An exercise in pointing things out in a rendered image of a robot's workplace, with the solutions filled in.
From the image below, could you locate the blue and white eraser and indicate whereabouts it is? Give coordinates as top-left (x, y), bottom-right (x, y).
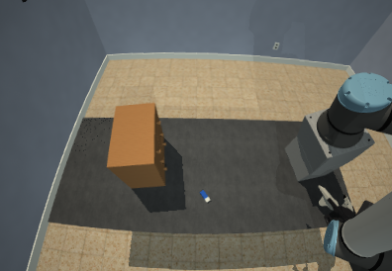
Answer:
top-left (200, 190), bottom-right (210, 203)

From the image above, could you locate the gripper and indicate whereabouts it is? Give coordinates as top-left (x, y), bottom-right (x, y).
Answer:
top-left (318, 185), bottom-right (356, 225)

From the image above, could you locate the brown wooden chest of drawers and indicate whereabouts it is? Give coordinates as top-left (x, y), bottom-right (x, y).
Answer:
top-left (107, 103), bottom-right (165, 188)

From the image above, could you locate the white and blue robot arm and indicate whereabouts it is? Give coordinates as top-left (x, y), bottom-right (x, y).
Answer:
top-left (317, 72), bottom-right (392, 271)

